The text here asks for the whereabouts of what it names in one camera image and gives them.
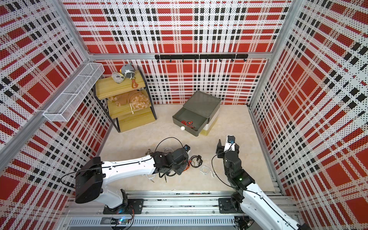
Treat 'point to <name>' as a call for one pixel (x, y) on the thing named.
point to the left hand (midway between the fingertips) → (183, 163)
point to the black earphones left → (149, 151)
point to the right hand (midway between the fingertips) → (227, 140)
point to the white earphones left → (151, 177)
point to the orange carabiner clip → (134, 85)
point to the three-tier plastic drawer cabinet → (199, 114)
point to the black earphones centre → (167, 174)
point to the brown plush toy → (138, 99)
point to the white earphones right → (205, 170)
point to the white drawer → (206, 127)
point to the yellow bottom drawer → (205, 132)
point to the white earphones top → (168, 148)
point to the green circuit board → (120, 221)
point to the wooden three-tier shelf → (124, 117)
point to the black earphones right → (199, 159)
